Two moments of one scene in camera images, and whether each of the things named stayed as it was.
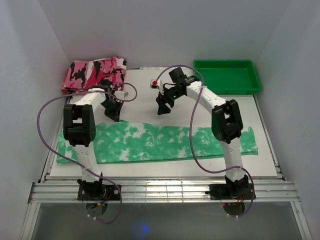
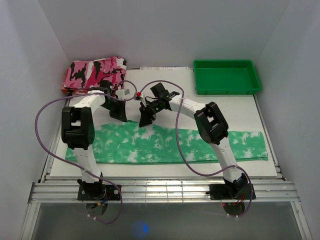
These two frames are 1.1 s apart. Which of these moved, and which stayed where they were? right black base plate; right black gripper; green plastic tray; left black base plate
Moved: right black gripper
Stayed: right black base plate; green plastic tray; left black base plate
